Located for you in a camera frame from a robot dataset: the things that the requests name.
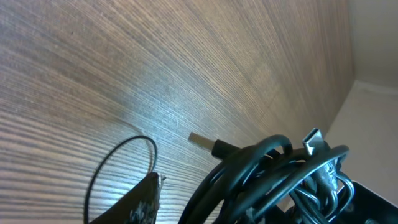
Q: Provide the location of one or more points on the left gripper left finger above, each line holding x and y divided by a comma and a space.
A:
139, 206

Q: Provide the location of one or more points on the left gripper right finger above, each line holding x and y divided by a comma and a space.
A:
358, 204

